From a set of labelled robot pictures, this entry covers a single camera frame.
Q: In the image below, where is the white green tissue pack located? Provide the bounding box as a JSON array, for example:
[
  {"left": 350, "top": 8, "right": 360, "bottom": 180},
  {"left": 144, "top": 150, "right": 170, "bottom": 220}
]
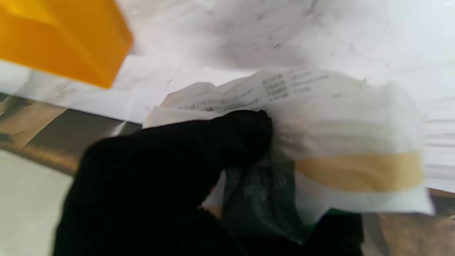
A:
[{"left": 142, "top": 69, "right": 436, "bottom": 243}]

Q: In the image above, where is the orange tissue box cover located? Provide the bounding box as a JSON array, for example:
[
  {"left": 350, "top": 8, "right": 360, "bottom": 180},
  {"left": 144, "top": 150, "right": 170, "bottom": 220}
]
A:
[{"left": 0, "top": 0, "right": 134, "bottom": 89}]

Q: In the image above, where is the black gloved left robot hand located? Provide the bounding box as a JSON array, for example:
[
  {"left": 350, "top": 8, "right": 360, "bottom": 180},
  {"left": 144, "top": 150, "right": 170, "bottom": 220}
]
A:
[{"left": 53, "top": 110, "right": 365, "bottom": 256}]

